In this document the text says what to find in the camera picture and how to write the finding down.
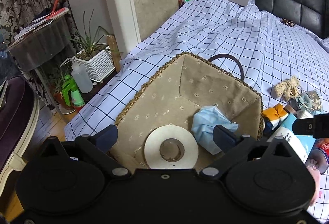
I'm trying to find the light blue face mask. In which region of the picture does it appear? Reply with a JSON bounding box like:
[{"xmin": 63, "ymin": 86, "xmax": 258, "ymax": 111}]
[{"xmin": 191, "ymin": 105, "xmax": 239, "ymax": 155}]

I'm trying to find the pink soft cloth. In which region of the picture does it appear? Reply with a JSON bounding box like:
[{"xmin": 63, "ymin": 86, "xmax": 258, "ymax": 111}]
[{"xmin": 306, "ymin": 159, "xmax": 321, "ymax": 206}]

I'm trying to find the cream crochet lace cloth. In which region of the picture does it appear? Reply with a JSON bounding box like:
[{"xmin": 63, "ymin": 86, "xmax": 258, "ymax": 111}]
[{"xmin": 274, "ymin": 76, "xmax": 301, "ymax": 101}]

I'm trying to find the white tape roll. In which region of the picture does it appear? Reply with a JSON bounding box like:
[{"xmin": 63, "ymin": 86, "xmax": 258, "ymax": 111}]
[{"xmin": 144, "ymin": 125, "xmax": 198, "ymax": 169}]

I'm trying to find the cleansing towel pack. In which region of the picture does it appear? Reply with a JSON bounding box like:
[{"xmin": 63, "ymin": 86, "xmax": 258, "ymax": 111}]
[{"xmin": 267, "ymin": 114, "xmax": 315, "ymax": 163}]

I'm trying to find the red biscuit packet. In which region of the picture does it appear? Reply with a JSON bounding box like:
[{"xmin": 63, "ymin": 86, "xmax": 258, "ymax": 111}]
[{"xmin": 308, "ymin": 138, "xmax": 328, "ymax": 174}]

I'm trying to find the green spray bottle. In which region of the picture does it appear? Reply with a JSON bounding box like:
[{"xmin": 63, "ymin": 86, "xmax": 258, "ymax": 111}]
[{"xmin": 61, "ymin": 75, "xmax": 85, "ymax": 110}]

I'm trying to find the clear squeeze wash bottle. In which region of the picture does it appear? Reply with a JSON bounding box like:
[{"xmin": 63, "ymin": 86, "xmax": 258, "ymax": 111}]
[{"xmin": 60, "ymin": 57, "xmax": 93, "ymax": 94}]

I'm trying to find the blue checked bed sheet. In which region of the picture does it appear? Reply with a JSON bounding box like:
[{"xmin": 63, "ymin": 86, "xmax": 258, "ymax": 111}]
[{"xmin": 64, "ymin": 0, "xmax": 329, "ymax": 223}]

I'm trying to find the woven basket with floral lining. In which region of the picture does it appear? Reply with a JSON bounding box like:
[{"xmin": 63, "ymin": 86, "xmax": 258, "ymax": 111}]
[{"xmin": 110, "ymin": 53, "xmax": 264, "ymax": 171}]

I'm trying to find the white ribbed plant pot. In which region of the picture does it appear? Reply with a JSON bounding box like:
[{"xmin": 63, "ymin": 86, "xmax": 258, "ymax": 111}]
[{"xmin": 73, "ymin": 46, "xmax": 115, "ymax": 82}]

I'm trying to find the purple chair cushion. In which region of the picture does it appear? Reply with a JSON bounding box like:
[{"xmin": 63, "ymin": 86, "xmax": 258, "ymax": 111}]
[{"xmin": 0, "ymin": 76, "xmax": 35, "ymax": 168}]

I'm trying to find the green spiky plant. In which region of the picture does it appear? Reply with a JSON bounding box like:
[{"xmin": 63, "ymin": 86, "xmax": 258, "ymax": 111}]
[{"xmin": 70, "ymin": 10, "xmax": 120, "ymax": 61}]

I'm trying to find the brown hair clip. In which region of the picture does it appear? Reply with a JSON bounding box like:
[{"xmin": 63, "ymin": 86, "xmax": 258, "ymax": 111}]
[{"xmin": 280, "ymin": 19, "xmax": 295, "ymax": 27}]

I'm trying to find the grey side table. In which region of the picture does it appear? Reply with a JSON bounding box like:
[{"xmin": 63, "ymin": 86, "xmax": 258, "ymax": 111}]
[{"xmin": 7, "ymin": 14, "xmax": 73, "ymax": 72}]

